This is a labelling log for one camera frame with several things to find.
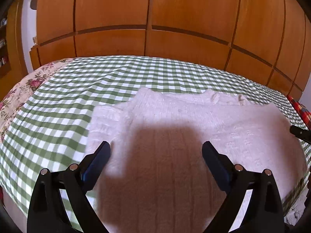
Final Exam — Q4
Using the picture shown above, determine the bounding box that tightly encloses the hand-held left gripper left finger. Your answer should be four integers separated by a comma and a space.
27, 141, 112, 233

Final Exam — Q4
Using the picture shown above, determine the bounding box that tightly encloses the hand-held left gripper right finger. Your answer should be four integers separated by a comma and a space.
202, 141, 285, 233

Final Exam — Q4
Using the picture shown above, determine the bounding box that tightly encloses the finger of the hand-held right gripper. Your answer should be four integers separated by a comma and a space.
290, 125, 311, 144

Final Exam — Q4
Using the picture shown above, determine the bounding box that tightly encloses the white knitted sweater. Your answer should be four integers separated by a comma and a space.
86, 87, 308, 233

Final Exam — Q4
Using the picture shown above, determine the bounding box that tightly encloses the plaid pillow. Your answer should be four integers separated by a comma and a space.
287, 95, 311, 128

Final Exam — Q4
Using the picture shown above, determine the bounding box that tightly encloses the green checkered bed sheet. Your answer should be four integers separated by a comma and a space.
0, 55, 311, 231

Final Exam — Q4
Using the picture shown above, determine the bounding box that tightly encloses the white fluffy cloth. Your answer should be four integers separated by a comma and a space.
283, 186, 308, 225

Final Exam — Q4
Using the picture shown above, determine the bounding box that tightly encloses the floral bedspread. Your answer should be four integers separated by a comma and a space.
0, 58, 74, 142

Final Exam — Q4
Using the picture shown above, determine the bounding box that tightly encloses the wooden shelf unit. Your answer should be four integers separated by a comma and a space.
0, 0, 28, 79

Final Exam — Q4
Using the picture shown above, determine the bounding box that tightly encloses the wooden wardrobe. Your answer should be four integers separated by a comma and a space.
29, 0, 309, 100

